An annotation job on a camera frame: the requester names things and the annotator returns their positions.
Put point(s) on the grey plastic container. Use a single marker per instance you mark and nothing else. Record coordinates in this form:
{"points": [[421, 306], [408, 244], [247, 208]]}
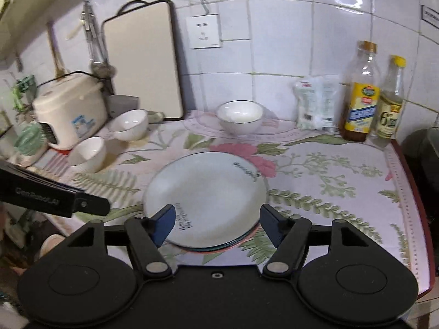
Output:
{"points": [[120, 104]]}

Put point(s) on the wooden spatula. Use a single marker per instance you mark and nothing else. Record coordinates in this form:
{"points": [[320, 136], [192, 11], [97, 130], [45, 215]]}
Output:
{"points": [[56, 54]]}

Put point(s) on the green white container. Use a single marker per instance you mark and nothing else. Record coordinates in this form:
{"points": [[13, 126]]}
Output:
{"points": [[31, 142]]}

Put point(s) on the black pot with lid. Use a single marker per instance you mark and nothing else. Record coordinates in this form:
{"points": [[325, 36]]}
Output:
{"points": [[422, 150]]}

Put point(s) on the beige round container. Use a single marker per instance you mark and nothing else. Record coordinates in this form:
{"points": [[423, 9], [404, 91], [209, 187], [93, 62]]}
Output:
{"points": [[51, 245]]}

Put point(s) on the white seasoning bag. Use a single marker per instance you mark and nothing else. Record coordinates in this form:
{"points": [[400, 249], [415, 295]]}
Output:
{"points": [[315, 106]]}

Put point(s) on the cream cutting board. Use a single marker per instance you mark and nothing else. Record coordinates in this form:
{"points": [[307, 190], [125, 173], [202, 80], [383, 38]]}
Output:
{"points": [[144, 61]]}

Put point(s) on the beige wall cabinet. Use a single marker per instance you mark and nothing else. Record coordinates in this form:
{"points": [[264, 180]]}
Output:
{"points": [[20, 12]]}

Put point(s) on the oil bottle with yellow label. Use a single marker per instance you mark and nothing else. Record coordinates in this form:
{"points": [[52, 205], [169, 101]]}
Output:
{"points": [[360, 109]]}

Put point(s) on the white wall socket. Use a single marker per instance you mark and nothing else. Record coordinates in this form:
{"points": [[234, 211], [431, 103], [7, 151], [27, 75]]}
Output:
{"points": [[203, 31]]}

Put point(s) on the cream rice cooker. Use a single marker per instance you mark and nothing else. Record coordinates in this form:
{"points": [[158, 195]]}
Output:
{"points": [[68, 109]]}

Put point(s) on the pink rabbit print plate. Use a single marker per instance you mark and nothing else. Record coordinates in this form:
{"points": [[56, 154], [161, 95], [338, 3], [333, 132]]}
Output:
{"points": [[219, 251]]}

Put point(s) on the blue fried egg plate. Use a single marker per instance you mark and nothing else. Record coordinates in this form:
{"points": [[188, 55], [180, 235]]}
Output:
{"points": [[223, 247]]}

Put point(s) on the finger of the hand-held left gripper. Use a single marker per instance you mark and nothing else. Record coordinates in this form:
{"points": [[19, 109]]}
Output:
{"points": [[92, 206]]}

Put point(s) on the floral tablecloth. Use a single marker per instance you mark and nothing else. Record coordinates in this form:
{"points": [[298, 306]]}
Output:
{"points": [[325, 185]]}

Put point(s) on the purple white wall sticker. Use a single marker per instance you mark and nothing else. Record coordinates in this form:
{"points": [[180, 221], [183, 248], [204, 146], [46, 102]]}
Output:
{"points": [[431, 17]]}

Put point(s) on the white ribbed bowl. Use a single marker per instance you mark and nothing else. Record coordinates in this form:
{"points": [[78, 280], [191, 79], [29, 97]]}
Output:
{"points": [[240, 118], [128, 125], [87, 154]]}

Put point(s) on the white plate with black rim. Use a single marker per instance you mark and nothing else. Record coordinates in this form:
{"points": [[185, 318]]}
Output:
{"points": [[205, 192]]}

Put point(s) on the green labelled packet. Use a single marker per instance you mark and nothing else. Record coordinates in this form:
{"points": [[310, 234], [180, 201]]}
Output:
{"points": [[24, 90]]}

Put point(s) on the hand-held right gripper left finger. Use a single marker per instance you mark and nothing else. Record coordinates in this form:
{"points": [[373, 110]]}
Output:
{"points": [[164, 224]]}

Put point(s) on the clear vinegar bottle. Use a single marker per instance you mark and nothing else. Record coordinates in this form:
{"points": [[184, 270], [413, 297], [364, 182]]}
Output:
{"points": [[389, 116]]}

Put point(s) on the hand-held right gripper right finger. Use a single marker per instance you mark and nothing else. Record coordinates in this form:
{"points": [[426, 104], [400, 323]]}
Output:
{"points": [[271, 224]]}

